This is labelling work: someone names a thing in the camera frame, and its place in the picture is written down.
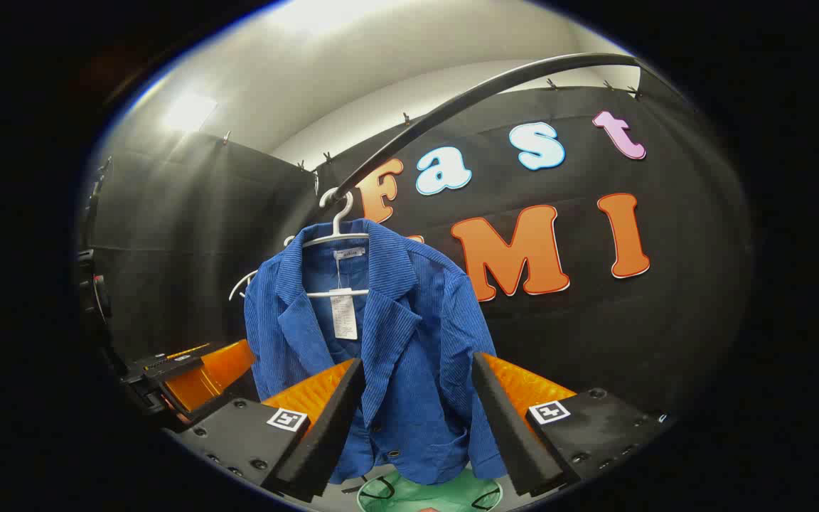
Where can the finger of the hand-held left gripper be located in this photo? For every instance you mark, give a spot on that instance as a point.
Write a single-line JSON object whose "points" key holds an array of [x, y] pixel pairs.
{"points": [[210, 380], [168, 368]]}

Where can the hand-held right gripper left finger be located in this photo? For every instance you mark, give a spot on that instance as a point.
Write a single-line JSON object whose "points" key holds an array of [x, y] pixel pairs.
{"points": [[324, 434]]}

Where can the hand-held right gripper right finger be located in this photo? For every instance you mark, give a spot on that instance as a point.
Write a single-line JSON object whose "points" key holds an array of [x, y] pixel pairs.
{"points": [[516, 434]]}

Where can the green laundry hamper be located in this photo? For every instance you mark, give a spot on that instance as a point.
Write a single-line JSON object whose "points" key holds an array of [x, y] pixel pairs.
{"points": [[445, 498]]}

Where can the white plastic hanger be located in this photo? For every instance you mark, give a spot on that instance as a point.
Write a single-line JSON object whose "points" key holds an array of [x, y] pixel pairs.
{"points": [[239, 282], [317, 293]]}

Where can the ceiling light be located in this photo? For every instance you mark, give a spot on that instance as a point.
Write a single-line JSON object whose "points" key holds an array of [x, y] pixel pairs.
{"points": [[189, 112]]}

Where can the black clothes rail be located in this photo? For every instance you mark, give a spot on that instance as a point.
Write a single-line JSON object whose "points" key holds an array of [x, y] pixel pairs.
{"points": [[495, 87]]}

